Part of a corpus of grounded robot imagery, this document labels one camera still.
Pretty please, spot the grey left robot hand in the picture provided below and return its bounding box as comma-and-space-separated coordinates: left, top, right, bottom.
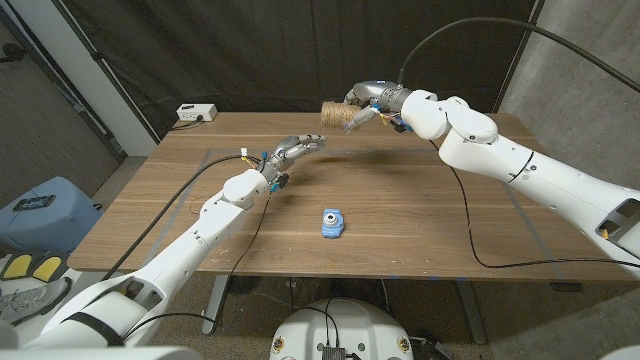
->
257, 133, 329, 194

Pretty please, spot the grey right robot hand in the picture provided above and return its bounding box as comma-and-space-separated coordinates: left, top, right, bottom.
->
343, 79, 414, 134

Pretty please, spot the jute twine roll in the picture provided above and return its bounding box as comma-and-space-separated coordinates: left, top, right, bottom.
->
320, 100, 362, 129

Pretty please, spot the white power strip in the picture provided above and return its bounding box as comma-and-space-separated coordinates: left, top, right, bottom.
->
176, 103, 218, 123

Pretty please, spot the black backdrop curtain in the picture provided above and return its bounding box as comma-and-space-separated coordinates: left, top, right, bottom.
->
52, 0, 544, 142

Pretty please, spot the black backdrop pole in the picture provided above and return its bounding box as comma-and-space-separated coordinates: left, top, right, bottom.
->
49, 0, 161, 144
493, 0, 546, 114

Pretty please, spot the grey table leg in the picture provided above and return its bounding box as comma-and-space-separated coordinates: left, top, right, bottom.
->
454, 279, 489, 345
201, 274, 230, 335

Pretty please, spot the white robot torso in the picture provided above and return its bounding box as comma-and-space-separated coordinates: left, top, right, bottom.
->
269, 298, 415, 360

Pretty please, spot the grey perforated panel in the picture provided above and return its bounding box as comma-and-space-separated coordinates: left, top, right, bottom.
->
0, 9, 122, 206

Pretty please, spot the blue plastic bin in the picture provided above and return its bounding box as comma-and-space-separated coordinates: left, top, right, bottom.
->
0, 175, 104, 254

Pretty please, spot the yellow foot pedal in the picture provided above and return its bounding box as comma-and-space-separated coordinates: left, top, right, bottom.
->
30, 254, 64, 284
1, 253, 34, 281

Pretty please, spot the grey sneaker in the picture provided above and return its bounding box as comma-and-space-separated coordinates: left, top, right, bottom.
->
0, 276, 73, 326

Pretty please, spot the blue toy camera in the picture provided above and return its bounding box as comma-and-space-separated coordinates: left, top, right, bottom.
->
321, 208, 346, 240

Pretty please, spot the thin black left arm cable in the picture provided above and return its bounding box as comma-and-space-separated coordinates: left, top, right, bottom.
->
122, 191, 274, 341

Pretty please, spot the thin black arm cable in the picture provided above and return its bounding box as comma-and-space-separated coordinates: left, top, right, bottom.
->
122, 191, 274, 341
429, 139, 640, 270

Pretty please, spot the black power strip cable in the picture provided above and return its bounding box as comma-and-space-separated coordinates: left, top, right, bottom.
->
169, 116, 204, 132

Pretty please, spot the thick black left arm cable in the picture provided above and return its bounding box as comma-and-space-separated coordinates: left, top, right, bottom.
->
102, 154, 262, 281

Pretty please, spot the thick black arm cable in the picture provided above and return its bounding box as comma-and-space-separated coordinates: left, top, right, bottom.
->
397, 16, 640, 94
102, 154, 262, 281

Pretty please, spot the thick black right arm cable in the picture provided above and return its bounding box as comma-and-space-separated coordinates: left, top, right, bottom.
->
397, 16, 640, 94

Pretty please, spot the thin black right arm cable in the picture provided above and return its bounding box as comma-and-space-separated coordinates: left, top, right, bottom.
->
429, 139, 640, 270

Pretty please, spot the black torso cable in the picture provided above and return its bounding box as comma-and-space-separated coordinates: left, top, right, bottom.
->
291, 298, 342, 347

